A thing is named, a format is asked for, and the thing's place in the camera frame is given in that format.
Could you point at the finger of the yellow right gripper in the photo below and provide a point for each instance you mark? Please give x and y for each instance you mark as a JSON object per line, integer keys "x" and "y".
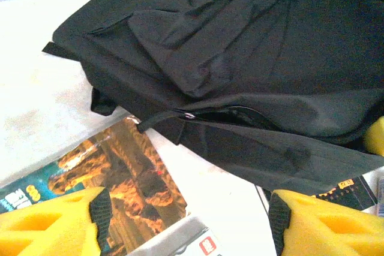
{"x": 376, "y": 139}

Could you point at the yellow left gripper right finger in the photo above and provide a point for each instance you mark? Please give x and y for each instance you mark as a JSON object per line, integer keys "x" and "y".
{"x": 330, "y": 232}

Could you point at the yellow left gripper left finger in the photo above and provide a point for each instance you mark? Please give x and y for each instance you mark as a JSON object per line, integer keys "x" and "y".
{"x": 45, "y": 229}

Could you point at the black book orange Chinese title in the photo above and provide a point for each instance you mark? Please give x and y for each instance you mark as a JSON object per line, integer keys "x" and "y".
{"x": 354, "y": 193}

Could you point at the teal landscape cover book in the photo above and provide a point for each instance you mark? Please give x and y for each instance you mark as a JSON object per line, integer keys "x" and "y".
{"x": 135, "y": 172}

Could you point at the black fabric backpack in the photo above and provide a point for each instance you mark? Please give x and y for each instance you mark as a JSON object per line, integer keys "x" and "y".
{"x": 240, "y": 58}

